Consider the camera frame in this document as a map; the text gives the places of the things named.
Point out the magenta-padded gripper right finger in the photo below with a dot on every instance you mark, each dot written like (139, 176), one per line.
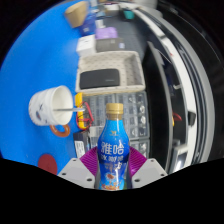
(150, 171)

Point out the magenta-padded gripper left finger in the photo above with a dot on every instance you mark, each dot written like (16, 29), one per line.
(76, 172)

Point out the blue drink bottle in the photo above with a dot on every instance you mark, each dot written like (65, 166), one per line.
(113, 156)

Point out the black box with white label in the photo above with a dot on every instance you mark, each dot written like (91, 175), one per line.
(80, 145)

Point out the metal spoon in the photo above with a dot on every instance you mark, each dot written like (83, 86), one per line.
(71, 109)

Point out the small black device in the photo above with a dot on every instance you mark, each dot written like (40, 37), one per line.
(192, 118)

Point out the black rectangular case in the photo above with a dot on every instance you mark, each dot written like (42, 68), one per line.
(100, 78)

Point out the white perforated tray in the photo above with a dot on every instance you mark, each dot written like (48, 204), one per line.
(133, 71)

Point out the small white box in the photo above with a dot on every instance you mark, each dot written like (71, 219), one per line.
(86, 45)

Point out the dark grey box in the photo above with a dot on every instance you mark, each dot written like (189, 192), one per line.
(110, 45)

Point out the purple box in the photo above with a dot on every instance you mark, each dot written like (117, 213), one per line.
(106, 32)

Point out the blue box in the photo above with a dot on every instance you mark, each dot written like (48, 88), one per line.
(88, 25)

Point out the small teal box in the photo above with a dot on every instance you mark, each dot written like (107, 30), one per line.
(128, 14)

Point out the black wall shelf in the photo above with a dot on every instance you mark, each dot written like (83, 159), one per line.
(160, 100)

